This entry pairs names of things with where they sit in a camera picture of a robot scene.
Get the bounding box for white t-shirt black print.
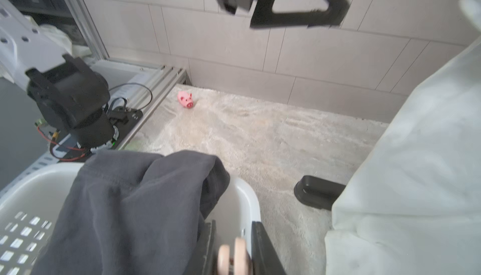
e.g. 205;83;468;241
324;0;481;275

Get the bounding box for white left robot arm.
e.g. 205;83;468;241
1;0;350;150

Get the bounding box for pink pig toy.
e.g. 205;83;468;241
177;91;194;109

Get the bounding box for dark grey t-shirt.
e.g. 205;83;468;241
32;150;230;274

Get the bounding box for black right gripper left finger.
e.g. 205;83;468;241
184;220;217;275

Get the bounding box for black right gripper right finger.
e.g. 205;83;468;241
251;222;286;275

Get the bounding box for white laundry basket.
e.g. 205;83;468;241
1;163;261;274

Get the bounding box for black clothes rack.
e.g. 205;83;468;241
294;175;346;211

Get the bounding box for light pink clothespin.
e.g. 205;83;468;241
216;237;253;275

